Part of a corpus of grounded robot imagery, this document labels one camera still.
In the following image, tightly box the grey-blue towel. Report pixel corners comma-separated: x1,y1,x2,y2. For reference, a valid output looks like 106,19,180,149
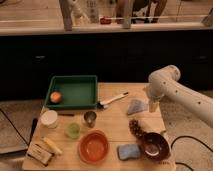
127,99,148,115

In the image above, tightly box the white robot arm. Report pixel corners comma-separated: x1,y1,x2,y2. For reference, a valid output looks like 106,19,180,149
146,65,213,128

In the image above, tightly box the small metal cup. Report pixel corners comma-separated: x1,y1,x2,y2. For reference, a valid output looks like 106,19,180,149
84,111,97,128

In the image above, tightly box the green plastic cup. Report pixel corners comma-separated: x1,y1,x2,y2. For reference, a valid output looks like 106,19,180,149
65,123,80,139

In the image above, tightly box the dark brown bowl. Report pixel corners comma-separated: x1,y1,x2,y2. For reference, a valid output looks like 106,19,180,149
140,132,170,161

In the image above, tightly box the blue sponge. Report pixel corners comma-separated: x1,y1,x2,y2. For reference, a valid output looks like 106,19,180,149
117,144,141,160

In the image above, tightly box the orange plastic bowl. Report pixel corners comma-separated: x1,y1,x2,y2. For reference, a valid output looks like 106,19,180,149
78,130,109,165

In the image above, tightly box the green plastic tray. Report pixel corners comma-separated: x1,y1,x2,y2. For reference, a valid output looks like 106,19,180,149
44,75,98,110

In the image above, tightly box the orange peach fruit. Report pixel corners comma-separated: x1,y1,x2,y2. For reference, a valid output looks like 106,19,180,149
50,91,62,103

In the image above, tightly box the red object on shelf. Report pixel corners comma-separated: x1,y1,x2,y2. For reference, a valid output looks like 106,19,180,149
100,17,111,25

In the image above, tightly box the white round container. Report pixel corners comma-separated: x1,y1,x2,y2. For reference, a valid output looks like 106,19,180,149
41,110,58,129

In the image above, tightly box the yellow banana toy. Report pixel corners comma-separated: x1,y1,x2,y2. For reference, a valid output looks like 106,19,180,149
42,137,62,155

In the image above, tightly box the wooden block toy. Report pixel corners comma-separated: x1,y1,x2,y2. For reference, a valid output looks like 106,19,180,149
27,144,54,166

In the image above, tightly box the black cable right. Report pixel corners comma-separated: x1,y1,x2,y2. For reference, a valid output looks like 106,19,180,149
170,134,213,171

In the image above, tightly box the white handled dish brush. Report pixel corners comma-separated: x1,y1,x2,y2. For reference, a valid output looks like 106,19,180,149
97,92,128,109

